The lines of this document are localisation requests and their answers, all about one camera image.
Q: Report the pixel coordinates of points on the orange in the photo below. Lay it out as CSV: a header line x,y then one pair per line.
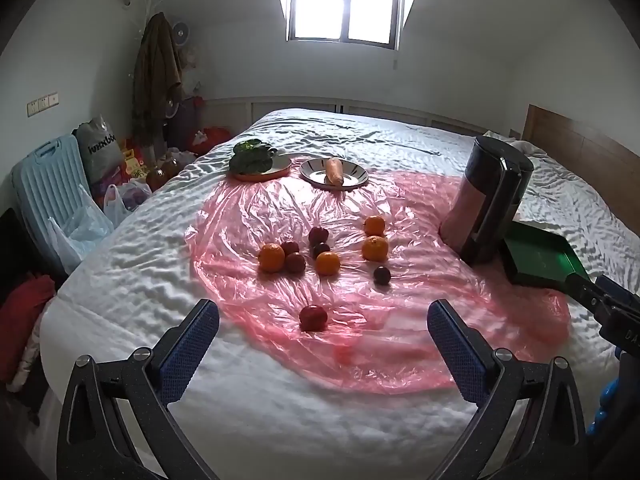
x,y
374,226
375,248
271,258
328,264

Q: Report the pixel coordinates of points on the light blue suitcase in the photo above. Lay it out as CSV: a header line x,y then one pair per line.
x,y
46,184

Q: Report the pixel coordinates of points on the red cloth at left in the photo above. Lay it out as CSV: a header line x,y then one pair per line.
x,y
20,326

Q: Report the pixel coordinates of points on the pink plastic sheet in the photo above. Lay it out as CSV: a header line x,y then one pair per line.
x,y
376,340

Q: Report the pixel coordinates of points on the black electric kettle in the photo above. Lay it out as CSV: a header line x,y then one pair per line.
x,y
490,192

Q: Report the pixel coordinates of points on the orange plate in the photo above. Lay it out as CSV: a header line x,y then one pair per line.
x,y
280,166

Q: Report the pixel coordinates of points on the red bag on floor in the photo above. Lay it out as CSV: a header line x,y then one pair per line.
x,y
206,139

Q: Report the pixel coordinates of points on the dark plum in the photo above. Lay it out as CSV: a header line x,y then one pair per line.
x,y
319,249
382,276

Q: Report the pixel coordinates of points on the wooden headboard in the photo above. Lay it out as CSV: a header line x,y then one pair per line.
x,y
610,168

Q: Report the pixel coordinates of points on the green tray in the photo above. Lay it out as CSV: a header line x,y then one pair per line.
x,y
533,257

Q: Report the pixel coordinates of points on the wall switch plate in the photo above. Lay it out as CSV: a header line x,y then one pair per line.
x,y
41,104

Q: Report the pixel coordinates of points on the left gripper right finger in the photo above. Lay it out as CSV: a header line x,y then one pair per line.
x,y
552,430

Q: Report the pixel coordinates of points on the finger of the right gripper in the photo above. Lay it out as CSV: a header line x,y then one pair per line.
x,y
617,293
589,295

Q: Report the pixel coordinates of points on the white plastic bag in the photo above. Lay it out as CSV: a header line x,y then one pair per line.
x,y
80,234

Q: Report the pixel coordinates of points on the crumpled white pillow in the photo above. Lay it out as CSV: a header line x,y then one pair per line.
x,y
522,146

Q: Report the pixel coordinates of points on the small white fan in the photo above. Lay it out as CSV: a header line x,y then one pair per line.
x,y
181,32

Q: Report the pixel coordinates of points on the right gloved hand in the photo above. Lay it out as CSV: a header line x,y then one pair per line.
x,y
606,403

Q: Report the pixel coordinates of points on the window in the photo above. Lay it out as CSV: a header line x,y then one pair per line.
x,y
373,23

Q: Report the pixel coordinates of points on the red fruit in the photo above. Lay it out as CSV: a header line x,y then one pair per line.
x,y
317,235
313,319
290,247
295,263

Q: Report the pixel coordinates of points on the carrot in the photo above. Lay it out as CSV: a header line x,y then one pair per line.
x,y
334,172

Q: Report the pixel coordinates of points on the grey shopping bag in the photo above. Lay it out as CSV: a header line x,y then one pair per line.
x,y
99,149

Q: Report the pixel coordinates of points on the striped white plate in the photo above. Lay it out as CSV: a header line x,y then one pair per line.
x,y
313,172

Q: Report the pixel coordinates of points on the brown hanging coat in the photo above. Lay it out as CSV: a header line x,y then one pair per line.
x,y
157,79

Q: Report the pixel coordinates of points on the green leafy vegetable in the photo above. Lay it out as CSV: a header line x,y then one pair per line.
x,y
249,153

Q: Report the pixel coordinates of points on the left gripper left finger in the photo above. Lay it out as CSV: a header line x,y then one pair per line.
x,y
93,440

